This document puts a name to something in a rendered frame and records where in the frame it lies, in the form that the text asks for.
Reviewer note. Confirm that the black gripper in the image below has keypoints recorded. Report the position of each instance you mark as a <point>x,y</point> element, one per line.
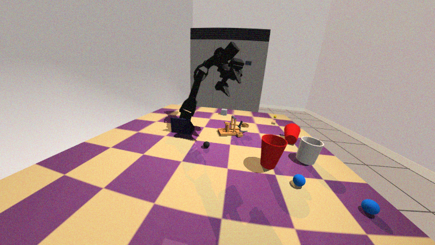
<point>226,70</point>

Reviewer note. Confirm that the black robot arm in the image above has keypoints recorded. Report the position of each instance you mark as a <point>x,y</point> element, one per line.
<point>220,55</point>

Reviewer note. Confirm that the blue ball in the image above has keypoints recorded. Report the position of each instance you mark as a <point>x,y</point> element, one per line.
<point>370,206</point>
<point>299,180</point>

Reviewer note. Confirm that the white cup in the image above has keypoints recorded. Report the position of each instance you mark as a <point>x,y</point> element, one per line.
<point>309,150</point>

